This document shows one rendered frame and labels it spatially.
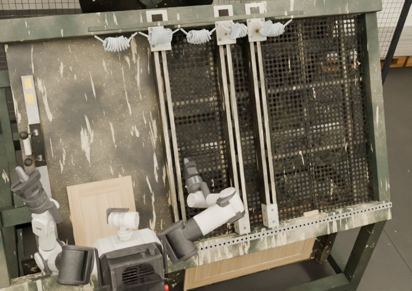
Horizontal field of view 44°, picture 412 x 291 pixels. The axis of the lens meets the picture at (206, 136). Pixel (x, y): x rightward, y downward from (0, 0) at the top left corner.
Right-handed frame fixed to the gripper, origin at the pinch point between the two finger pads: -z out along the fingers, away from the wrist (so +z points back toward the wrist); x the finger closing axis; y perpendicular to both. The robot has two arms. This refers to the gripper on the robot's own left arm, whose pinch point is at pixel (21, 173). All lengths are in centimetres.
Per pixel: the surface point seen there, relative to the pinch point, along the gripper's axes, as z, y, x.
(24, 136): 4.8, -26.9, 18.8
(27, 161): 14.3, -24.1, 13.8
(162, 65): 6, -6, 89
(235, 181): 69, 28, 85
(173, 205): 65, 12, 54
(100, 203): 52, -13, 31
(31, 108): 1.9, -37.1, 32.2
